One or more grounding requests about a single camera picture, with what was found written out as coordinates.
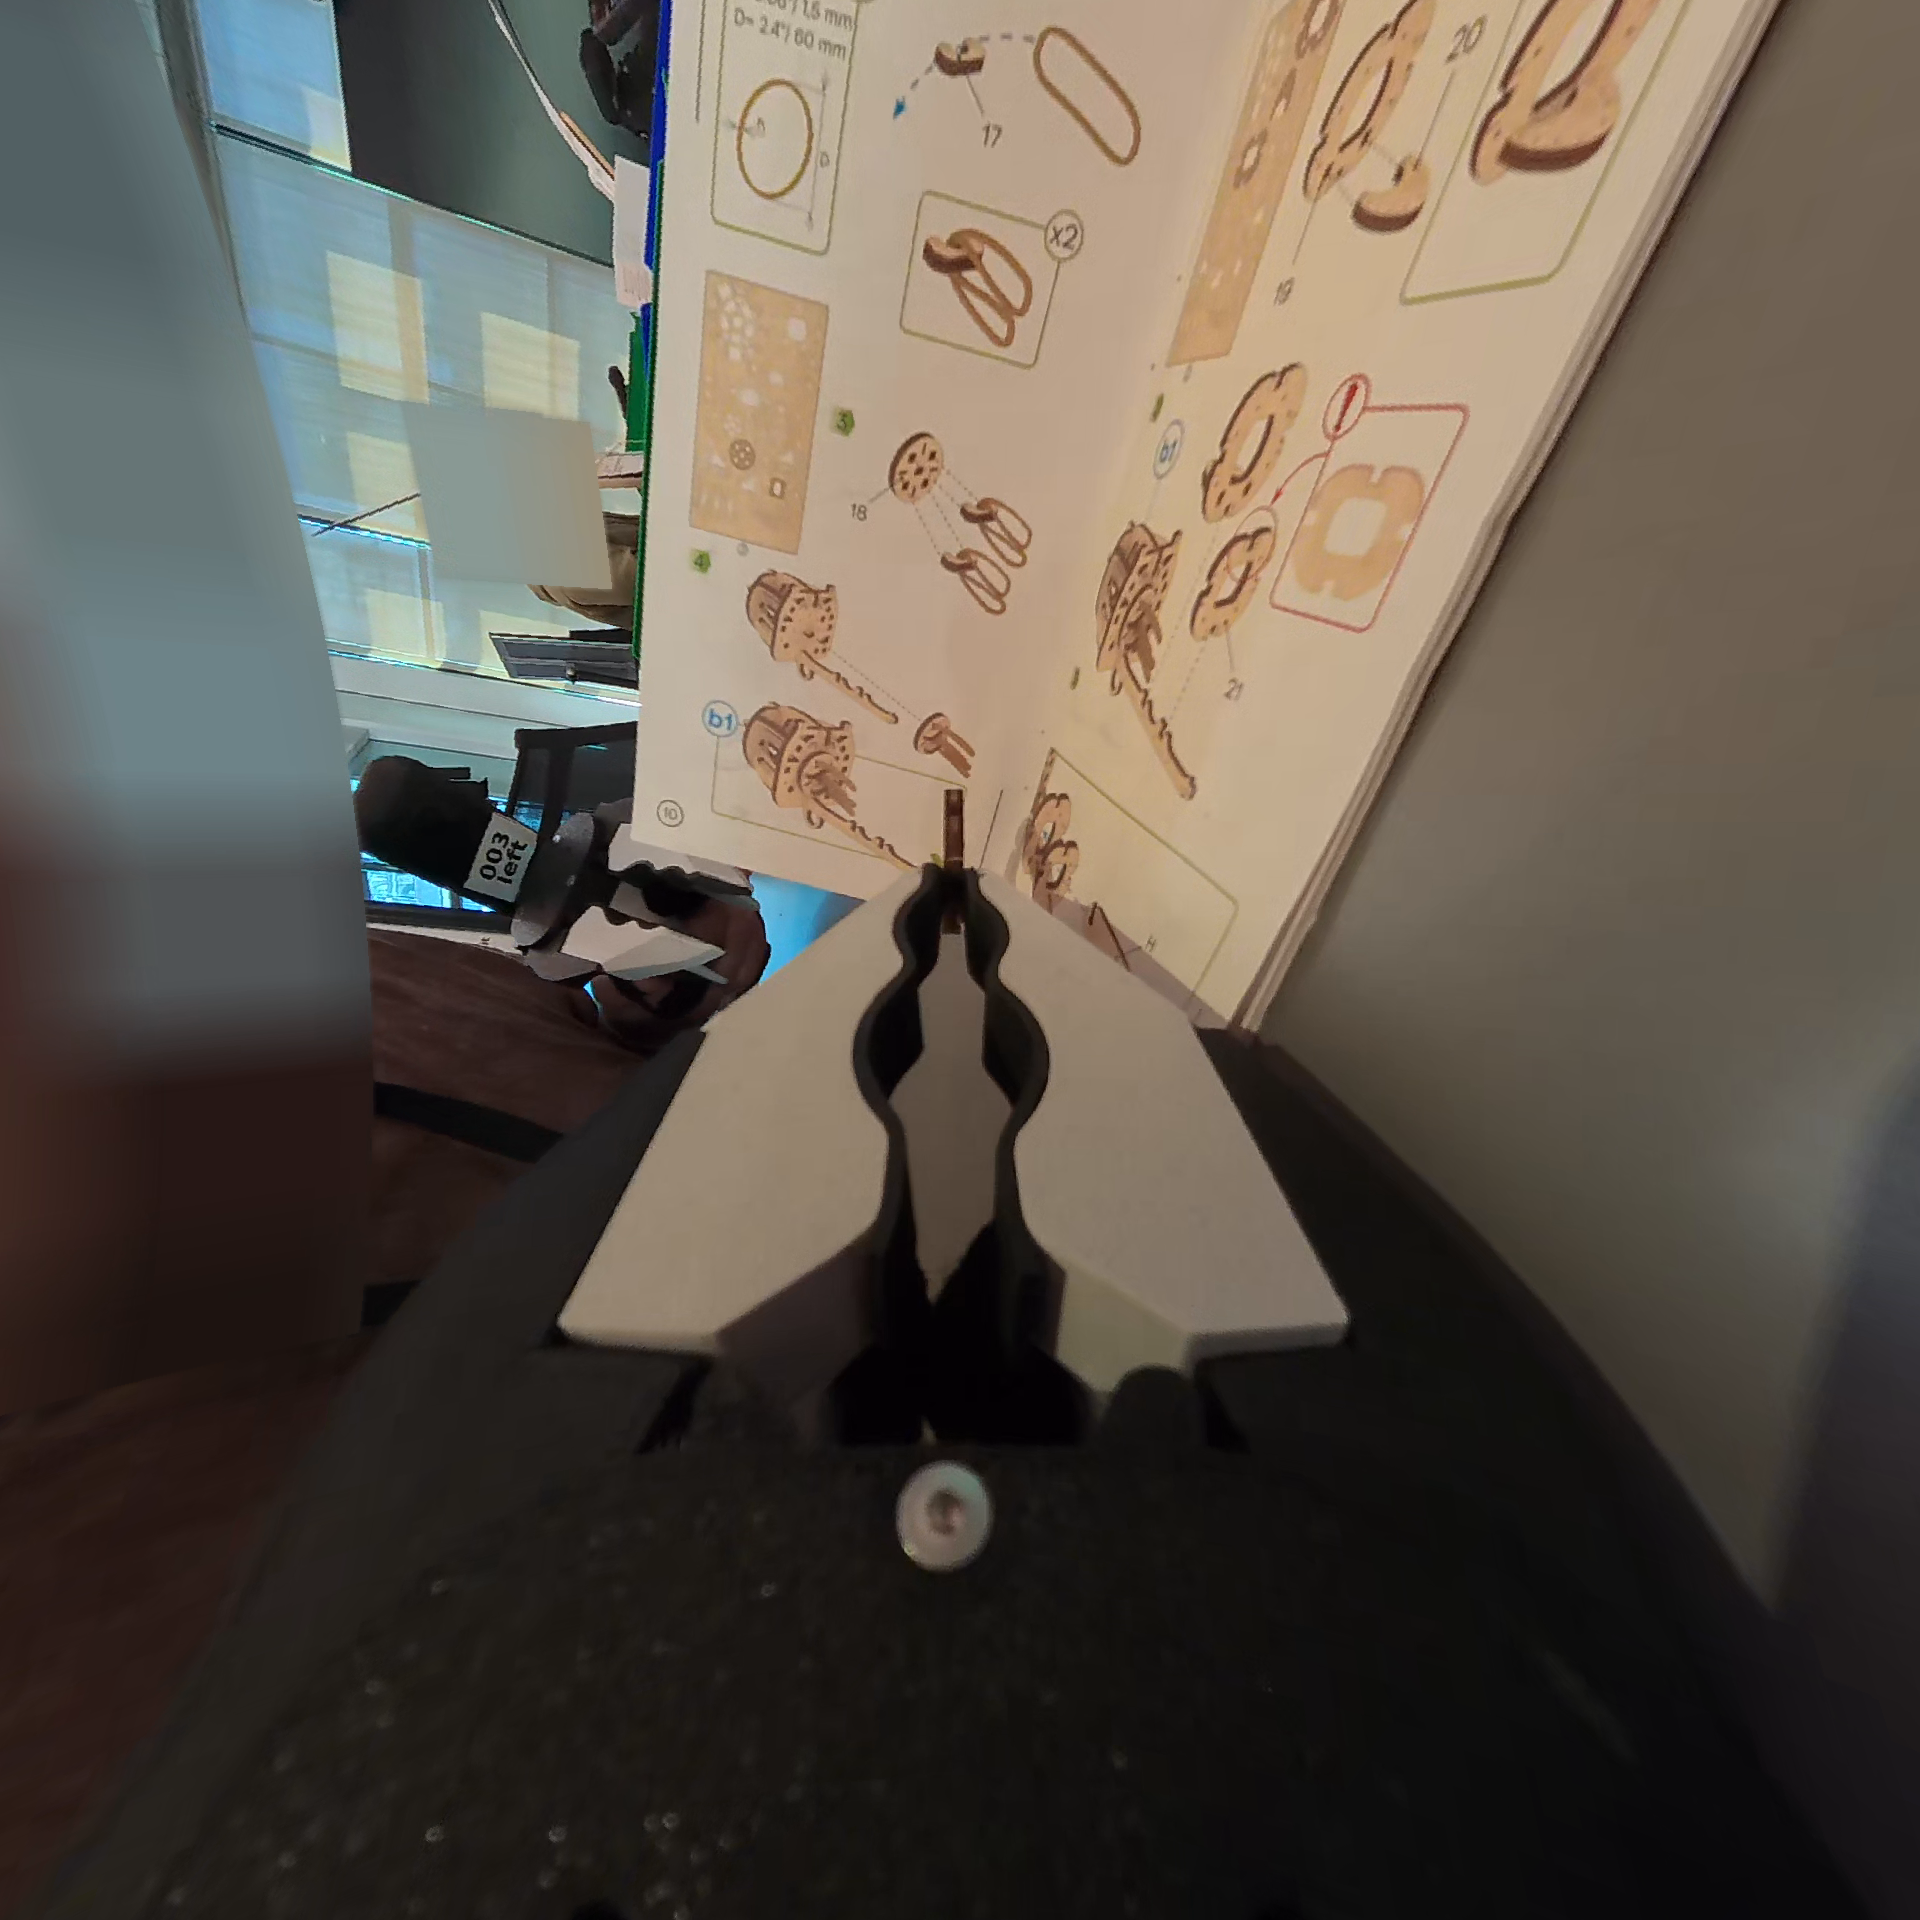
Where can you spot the open assembly instruction booklet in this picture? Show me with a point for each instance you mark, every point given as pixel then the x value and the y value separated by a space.
pixel 960 451

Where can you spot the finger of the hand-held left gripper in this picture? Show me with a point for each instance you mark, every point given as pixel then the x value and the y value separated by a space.
pixel 668 886
pixel 654 961

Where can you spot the small dark wooden model part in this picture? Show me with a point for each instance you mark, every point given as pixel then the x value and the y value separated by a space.
pixel 954 832

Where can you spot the black chair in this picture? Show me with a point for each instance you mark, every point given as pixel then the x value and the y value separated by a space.
pixel 563 773

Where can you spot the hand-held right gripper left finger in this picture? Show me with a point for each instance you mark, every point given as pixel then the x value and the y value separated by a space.
pixel 733 1170

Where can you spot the blue board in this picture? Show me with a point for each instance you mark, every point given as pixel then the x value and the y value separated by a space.
pixel 655 136

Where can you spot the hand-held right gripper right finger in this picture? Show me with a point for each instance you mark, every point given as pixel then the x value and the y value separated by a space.
pixel 1154 1170

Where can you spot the dark monitor screen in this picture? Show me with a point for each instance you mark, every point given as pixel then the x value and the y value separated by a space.
pixel 450 106

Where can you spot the green board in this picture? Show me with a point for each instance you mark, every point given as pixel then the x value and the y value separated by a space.
pixel 645 494

